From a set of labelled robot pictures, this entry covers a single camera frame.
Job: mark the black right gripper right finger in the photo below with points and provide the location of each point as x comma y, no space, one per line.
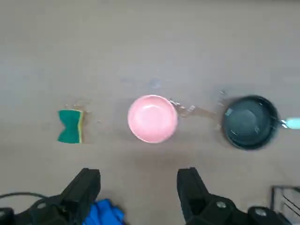
194,194

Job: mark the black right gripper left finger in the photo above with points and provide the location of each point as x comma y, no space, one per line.
77,197

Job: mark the green and yellow sponge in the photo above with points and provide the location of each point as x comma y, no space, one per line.
69,126

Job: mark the pink bowl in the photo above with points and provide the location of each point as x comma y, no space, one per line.
152,118

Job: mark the blue cloth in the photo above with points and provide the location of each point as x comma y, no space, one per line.
105,213

